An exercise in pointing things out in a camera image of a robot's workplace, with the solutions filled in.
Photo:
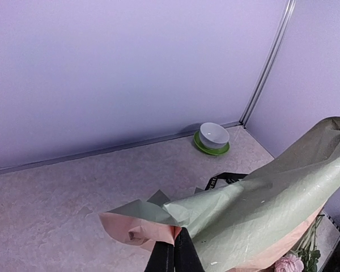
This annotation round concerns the pink rose stem bunch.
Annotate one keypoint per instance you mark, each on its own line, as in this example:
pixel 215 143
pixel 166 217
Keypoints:
pixel 305 256

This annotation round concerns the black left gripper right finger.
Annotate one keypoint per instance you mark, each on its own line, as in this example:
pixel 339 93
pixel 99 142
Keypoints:
pixel 186 257

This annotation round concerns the black printed ribbon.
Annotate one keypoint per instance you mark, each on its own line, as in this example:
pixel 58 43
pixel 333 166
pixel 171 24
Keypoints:
pixel 227 177

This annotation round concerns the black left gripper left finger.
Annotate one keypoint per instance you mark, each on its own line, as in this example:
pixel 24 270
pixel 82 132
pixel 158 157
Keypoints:
pixel 161 259

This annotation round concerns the green plate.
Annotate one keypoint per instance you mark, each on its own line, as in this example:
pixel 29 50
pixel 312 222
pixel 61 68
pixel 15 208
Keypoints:
pixel 210 151

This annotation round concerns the aluminium frame post right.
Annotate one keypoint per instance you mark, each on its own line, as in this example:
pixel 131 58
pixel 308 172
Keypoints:
pixel 268 65

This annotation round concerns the white ceramic bowl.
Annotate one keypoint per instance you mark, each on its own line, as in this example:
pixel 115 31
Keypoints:
pixel 213 136

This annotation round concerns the green pink wrapping paper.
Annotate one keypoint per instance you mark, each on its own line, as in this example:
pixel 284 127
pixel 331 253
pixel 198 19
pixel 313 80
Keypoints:
pixel 247 225

